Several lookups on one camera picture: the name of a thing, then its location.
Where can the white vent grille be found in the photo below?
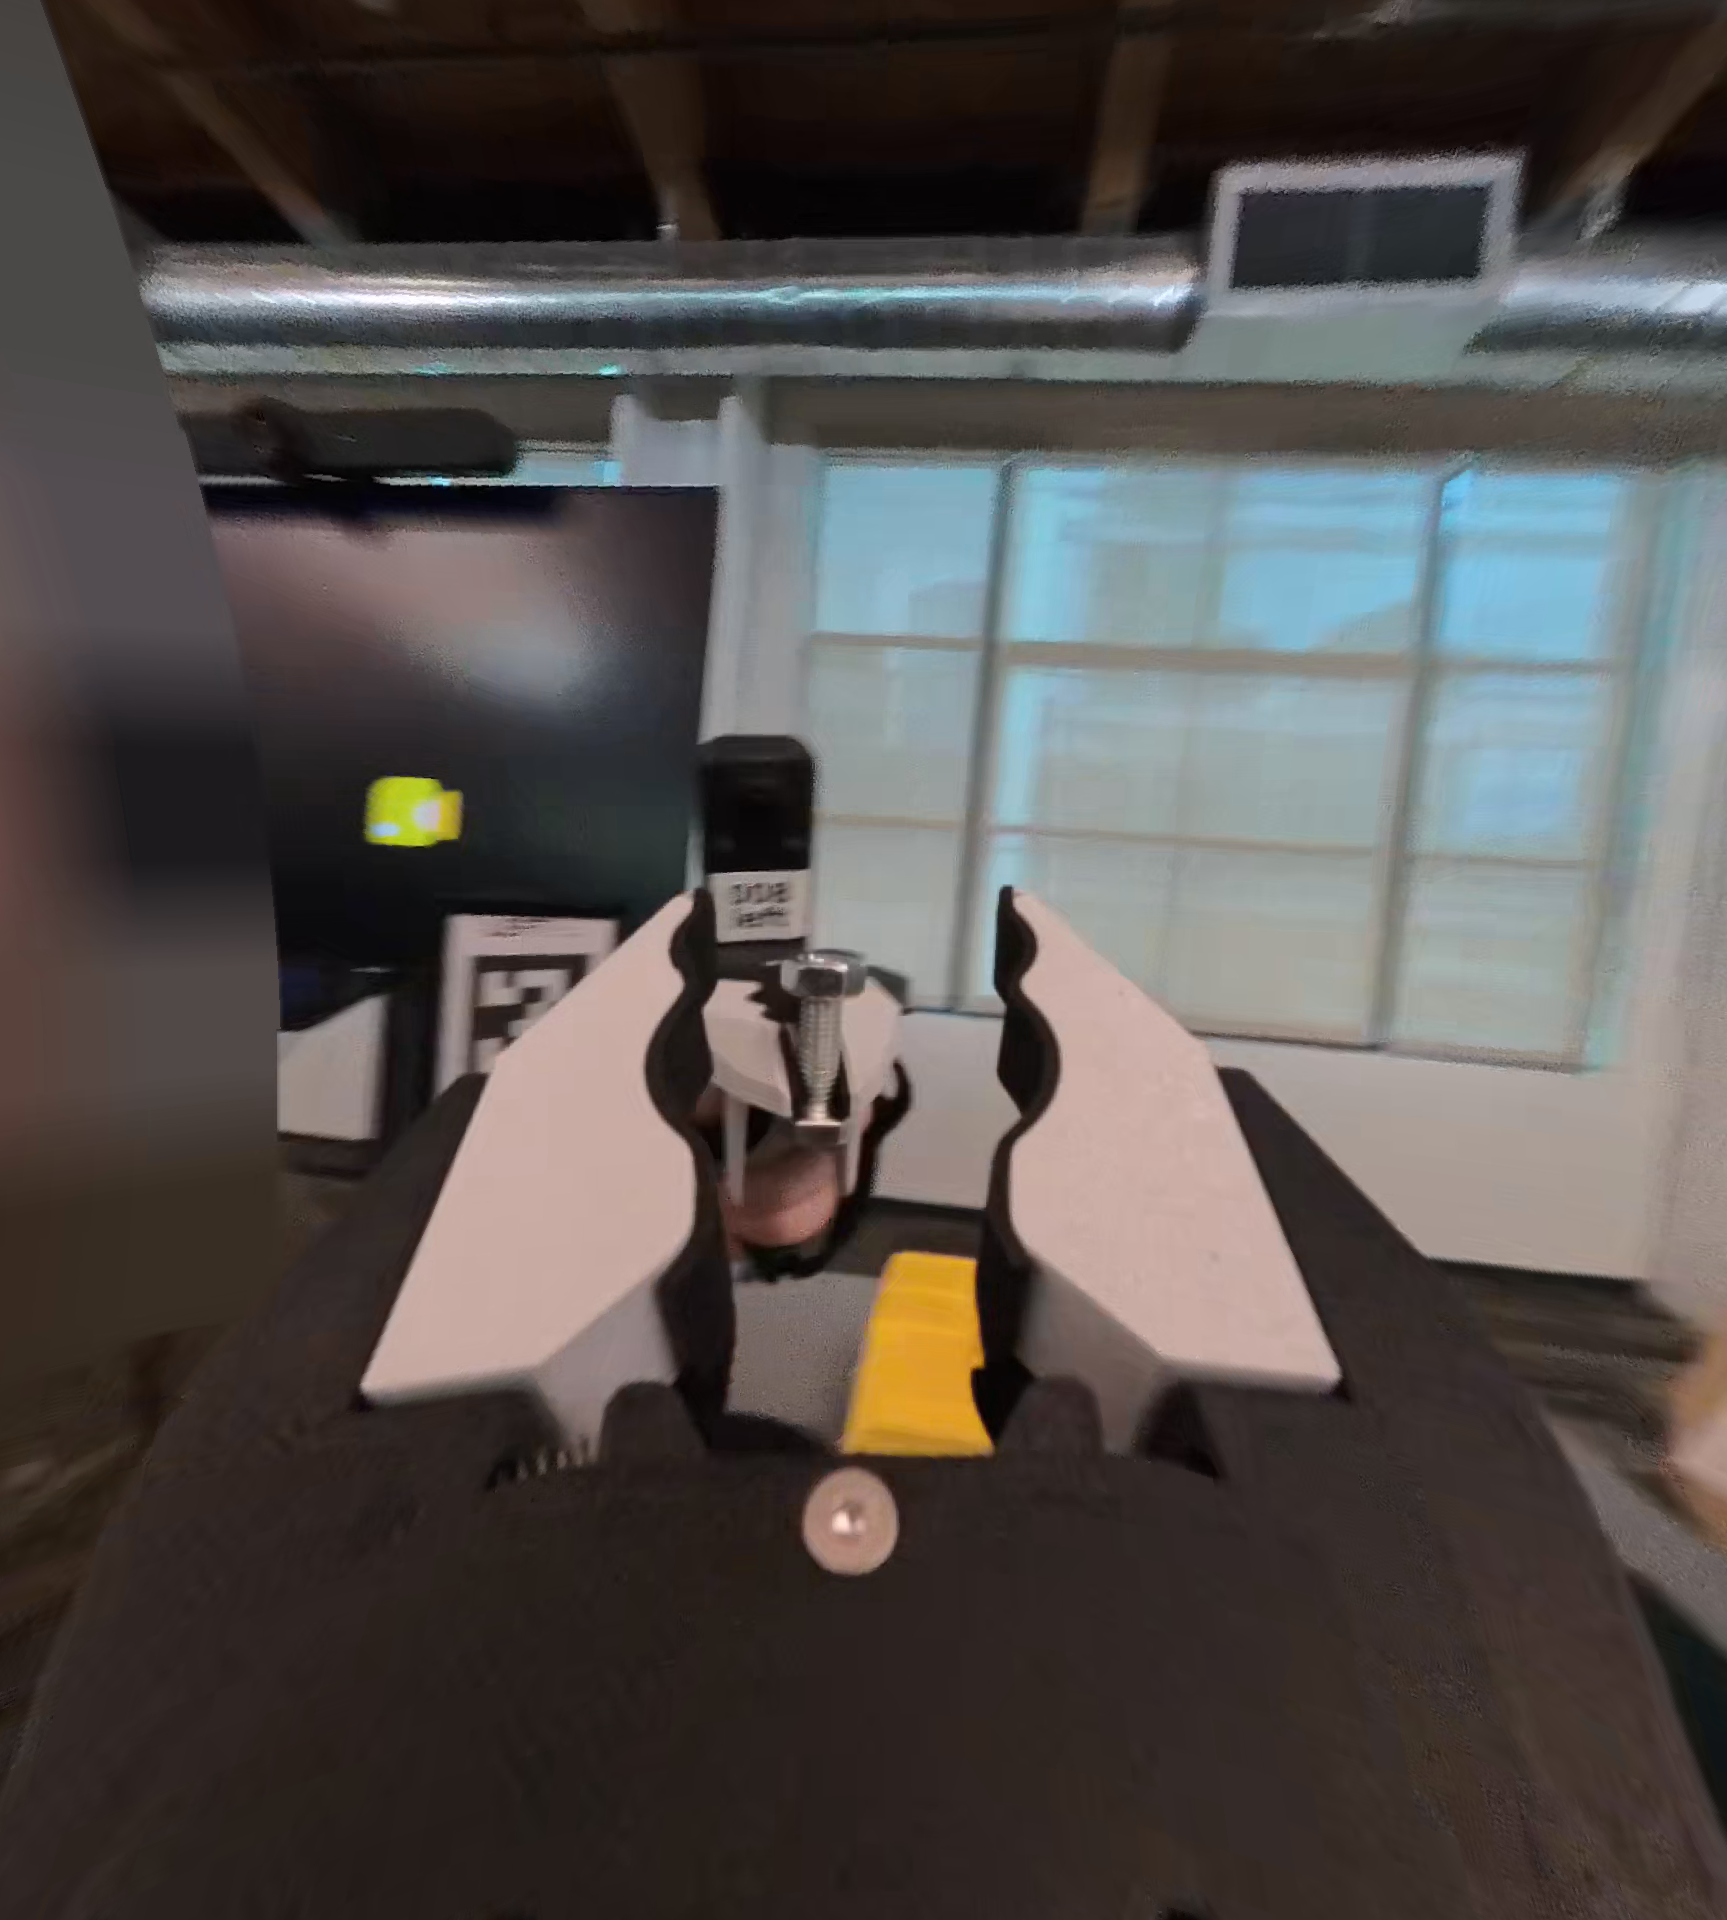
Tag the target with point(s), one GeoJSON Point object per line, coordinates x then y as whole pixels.
{"type": "Point", "coordinates": [1357, 233]}

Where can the black television screen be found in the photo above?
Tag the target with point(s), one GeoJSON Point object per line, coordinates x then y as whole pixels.
{"type": "Point", "coordinates": [502, 674]}

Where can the yellow divided plastic bin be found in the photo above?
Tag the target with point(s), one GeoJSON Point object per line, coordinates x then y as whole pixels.
{"type": "Point", "coordinates": [923, 1380]}

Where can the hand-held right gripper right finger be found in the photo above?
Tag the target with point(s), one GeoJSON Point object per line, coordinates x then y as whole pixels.
{"type": "Point", "coordinates": [1163, 1200]}

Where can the silver ventilation duct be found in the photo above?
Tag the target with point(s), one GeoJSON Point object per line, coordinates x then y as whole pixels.
{"type": "Point", "coordinates": [654, 300]}

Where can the silver hex bolt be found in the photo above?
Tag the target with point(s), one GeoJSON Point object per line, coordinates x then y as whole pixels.
{"type": "Point", "coordinates": [817, 1059]}

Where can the large paned window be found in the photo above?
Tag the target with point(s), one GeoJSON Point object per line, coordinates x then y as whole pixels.
{"type": "Point", "coordinates": [1223, 674]}

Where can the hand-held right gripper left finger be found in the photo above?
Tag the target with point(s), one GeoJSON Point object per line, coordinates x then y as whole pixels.
{"type": "Point", "coordinates": [548, 1184]}

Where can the person's left hand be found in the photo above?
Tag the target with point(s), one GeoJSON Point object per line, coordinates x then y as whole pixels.
{"type": "Point", "coordinates": [786, 1200]}

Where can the black video bar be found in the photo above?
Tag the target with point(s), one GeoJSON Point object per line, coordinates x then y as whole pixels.
{"type": "Point", "coordinates": [352, 438]}

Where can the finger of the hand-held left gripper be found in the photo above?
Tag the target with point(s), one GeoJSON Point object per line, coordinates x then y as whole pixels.
{"type": "Point", "coordinates": [758, 1051]}
{"type": "Point", "coordinates": [869, 1042]}

